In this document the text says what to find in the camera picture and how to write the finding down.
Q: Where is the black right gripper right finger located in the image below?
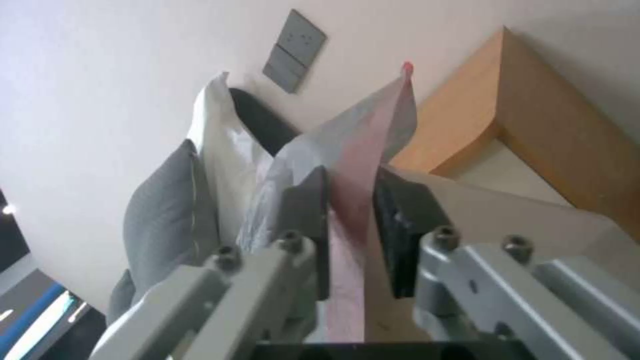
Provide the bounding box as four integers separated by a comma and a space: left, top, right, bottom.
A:
371, 166, 640, 360

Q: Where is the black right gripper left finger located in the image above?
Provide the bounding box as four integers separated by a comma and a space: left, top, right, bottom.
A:
83, 165, 333, 360

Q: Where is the translucent pink garbage bag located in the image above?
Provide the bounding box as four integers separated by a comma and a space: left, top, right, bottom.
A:
236, 61, 421, 344

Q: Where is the grey textured pillow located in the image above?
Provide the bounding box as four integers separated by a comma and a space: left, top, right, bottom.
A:
104, 138, 224, 327

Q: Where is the white pillow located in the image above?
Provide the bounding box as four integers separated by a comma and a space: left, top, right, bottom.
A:
192, 69, 274, 248

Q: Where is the dark padded headboard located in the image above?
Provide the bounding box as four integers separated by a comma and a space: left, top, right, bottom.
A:
228, 87, 301, 158

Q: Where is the light wooden bedside table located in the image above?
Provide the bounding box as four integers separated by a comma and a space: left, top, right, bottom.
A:
388, 25, 640, 241

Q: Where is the grey wall switch panel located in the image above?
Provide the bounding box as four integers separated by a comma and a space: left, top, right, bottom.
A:
262, 8, 328, 93

